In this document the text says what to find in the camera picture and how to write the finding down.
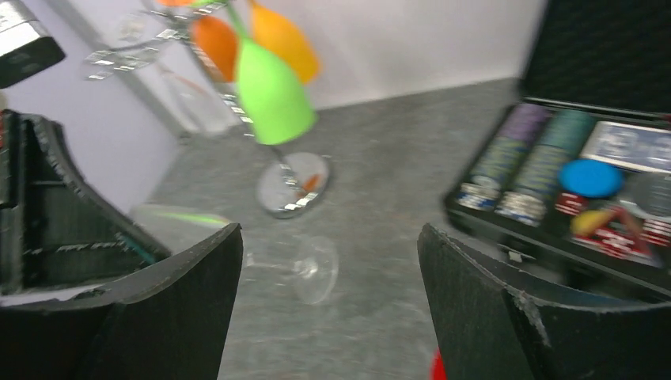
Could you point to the chrome wine glass rack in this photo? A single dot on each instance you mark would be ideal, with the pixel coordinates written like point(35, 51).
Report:
point(287, 187)

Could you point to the playing card deck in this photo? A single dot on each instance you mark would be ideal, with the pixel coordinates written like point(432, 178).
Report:
point(631, 147)

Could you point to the red wine glass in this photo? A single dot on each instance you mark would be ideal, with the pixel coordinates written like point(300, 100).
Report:
point(437, 371)

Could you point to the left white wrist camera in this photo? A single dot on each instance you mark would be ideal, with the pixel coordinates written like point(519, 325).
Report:
point(27, 47)

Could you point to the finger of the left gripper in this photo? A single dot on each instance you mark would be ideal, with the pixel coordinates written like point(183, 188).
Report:
point(56, 229)

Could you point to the black poker chip case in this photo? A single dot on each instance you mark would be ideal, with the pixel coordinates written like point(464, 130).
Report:
point(590, 61)

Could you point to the orange wine glass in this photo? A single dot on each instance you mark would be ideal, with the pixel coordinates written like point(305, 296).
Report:
point(211, 35)

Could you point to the yellow wine glass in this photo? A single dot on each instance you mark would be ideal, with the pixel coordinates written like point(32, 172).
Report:
point(281, 36)

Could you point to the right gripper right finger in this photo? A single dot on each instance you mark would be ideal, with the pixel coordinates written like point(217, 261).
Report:
point(495, 321)

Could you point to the green wine glass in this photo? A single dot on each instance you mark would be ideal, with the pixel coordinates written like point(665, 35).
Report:
point(269, 92)

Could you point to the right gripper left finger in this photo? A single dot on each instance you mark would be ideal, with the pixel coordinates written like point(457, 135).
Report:
point(167, 321)

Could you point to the blue round chip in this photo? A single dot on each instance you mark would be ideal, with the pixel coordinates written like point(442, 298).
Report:
point(590, 178)

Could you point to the clear wine glass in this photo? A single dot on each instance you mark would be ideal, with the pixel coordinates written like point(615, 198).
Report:
point(203, 111)
point(313, 270)

